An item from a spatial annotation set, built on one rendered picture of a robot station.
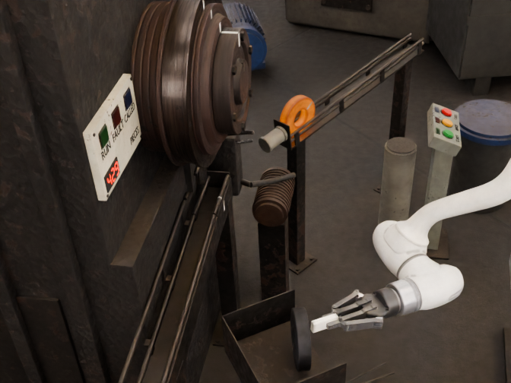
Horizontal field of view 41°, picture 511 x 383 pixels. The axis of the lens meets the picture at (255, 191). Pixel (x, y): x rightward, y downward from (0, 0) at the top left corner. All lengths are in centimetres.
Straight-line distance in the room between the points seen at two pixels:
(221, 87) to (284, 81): 244
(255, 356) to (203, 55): 76
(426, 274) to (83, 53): 102
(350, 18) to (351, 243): 204
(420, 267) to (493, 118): 132
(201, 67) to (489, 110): 171
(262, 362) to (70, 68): 86
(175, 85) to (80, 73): 29
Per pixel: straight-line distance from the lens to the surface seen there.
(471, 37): 390
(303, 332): 165
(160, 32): 173
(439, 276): 187
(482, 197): 179
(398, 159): 263
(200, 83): 169
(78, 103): 145
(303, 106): 244
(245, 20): 413
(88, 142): 148
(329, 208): 316
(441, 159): 270
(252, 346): 181
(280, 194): 239
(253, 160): 346
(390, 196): 274
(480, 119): 305
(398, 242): 191
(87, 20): 149
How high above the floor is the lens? 200
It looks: 38 degrees down
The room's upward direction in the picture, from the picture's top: 3 degrees counter-clockwise
